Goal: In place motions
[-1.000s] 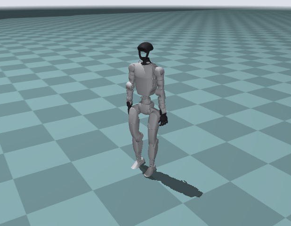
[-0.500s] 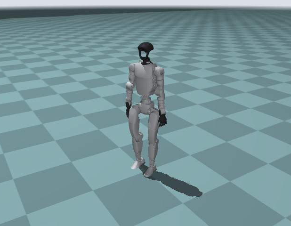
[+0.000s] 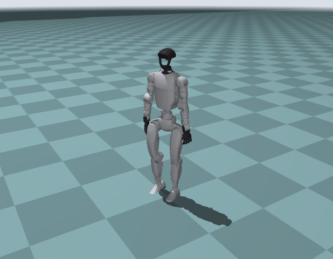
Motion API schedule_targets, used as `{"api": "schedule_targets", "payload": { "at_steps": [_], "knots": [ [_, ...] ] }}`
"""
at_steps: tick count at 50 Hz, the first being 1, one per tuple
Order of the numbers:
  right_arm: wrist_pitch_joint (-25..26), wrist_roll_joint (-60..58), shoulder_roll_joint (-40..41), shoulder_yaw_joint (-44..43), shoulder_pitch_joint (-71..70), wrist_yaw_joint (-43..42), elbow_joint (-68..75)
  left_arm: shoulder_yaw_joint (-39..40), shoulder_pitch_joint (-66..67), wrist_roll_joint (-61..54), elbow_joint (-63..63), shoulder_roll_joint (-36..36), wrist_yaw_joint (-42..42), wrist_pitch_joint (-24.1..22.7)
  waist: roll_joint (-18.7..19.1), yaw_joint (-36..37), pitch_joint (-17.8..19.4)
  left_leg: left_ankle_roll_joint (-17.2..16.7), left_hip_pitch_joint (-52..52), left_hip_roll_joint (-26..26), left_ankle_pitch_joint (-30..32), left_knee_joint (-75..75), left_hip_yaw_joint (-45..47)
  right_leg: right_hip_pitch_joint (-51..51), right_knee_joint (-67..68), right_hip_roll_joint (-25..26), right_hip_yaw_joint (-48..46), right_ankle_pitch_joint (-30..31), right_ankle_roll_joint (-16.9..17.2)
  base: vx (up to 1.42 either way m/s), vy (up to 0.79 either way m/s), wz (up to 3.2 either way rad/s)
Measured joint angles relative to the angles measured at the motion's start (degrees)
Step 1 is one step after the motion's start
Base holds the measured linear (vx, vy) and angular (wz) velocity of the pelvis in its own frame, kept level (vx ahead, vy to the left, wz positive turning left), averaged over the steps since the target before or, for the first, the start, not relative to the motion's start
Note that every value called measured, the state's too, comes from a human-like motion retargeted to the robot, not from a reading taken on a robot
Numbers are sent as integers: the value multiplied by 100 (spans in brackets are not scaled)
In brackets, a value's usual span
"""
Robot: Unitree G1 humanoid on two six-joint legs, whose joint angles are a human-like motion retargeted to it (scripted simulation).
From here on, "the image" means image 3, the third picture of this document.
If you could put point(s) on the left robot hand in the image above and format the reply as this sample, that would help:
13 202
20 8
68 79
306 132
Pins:
186 136

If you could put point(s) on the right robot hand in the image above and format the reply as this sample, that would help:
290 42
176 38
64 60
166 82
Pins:
146 123

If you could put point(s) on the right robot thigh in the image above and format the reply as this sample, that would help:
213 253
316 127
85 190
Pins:
153 141

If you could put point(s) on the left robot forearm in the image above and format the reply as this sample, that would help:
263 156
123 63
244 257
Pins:
185 116

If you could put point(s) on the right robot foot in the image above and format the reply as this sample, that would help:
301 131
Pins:
157 188

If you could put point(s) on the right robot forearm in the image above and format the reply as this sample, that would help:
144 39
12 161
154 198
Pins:
147 109

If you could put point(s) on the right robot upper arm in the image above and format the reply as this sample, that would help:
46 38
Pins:
148 97

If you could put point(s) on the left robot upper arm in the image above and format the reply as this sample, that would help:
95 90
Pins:
182 84

